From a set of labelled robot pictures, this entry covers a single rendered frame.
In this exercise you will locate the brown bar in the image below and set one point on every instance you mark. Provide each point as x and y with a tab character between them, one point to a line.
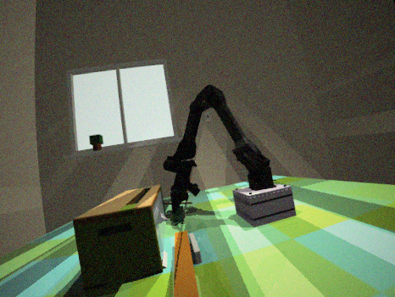
185	281

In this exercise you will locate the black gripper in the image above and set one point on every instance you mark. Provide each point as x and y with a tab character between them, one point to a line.
178	191

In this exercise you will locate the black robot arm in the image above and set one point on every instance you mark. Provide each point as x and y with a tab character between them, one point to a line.
259	174

